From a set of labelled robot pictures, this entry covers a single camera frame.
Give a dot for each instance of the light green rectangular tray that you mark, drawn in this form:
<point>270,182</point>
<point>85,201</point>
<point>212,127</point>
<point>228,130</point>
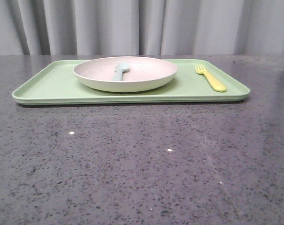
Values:
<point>56,84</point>

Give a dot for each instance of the grey pleated curtain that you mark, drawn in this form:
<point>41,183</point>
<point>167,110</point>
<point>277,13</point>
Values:
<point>141,27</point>

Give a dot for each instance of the yellow plastic fork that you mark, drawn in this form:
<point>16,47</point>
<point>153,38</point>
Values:
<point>214,82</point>

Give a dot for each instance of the cream round plate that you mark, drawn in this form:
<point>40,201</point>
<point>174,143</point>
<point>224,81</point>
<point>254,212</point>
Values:
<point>144,73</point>

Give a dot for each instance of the light blue plastic spoon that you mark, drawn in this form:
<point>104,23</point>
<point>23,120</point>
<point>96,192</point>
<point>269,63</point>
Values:
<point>119,70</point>

